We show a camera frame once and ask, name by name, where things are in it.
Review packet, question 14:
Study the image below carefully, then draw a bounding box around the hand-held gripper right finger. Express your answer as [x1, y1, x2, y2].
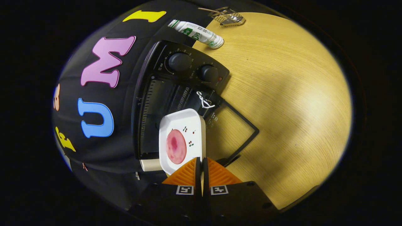
[203, 157, 278, 220]

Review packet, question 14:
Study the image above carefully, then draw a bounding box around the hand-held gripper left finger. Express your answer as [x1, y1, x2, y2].
[130, 157, 203, 220]

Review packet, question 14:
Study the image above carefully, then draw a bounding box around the white square plate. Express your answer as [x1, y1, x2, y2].
[159, 108, 207, 175]

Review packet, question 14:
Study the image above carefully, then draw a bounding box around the pink round food slice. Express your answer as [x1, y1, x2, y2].
[166, 129, 187, 164]

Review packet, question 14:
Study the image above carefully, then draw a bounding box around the black toaster oven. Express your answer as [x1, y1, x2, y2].
[132, 40, 260, 167]

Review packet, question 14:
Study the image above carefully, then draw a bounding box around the white box appliance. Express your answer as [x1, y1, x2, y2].
[140, 159, 164, 172]

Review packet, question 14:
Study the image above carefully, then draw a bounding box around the white green drink bottle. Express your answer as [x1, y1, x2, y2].
[167, 19, 225, 49]

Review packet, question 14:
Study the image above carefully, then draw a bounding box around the white cord tie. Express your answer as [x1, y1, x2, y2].
[196, 91, 215, 109]

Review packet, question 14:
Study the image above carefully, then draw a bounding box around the wire mesh basket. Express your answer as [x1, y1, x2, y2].
[208, 6, 246, 27]

